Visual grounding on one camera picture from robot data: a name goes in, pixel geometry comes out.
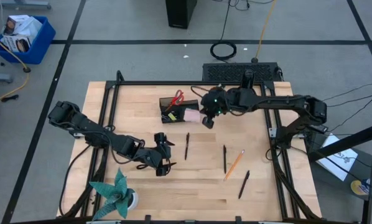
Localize orange cable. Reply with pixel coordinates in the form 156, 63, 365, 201
0, 30, 31, 103

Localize black vented case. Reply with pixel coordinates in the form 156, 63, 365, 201
202, 62, 282, 83

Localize black computer tower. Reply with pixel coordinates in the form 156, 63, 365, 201
165, 0, 198, 30

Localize orange wooden pencil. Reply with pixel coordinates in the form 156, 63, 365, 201
223, 149, 246, 182

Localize white plant pot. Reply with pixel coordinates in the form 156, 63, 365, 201
126, 190, 139, 211

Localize white paper sheet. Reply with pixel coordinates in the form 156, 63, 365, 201
315, 133, 359, 182

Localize red-handled scissors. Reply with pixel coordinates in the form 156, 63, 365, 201
165, 89, 185, 112

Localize pink eraser block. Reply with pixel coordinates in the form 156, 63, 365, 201
184, 108, 203, 124

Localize black desk lamp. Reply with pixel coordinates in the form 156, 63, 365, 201
225, 70, 258, 110

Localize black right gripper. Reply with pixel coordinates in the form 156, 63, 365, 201
200, 86, 229, 130

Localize black stand beam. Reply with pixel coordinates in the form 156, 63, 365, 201
307, 120, 372, 224

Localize blue plastic bin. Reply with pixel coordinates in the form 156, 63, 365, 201
0, 15, 57, 65

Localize white plastic bag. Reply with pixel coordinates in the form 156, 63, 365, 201
16, 17, 43, 47

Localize black mesh desk organizer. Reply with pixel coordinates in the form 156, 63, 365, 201
159, 96, 201, 124

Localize teal artificial plant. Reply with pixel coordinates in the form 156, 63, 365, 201
88, 168, 136, 221

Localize coiled black cable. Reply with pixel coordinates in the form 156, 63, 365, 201
210, 0, 238, 62

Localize yellow cable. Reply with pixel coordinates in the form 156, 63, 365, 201
251, 0, 277, 64

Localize white printed carton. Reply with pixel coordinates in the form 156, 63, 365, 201
1, 14, 30, 35
0, 34, 32, 54

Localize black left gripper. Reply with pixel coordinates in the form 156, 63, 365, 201
138, 133, 178, 177

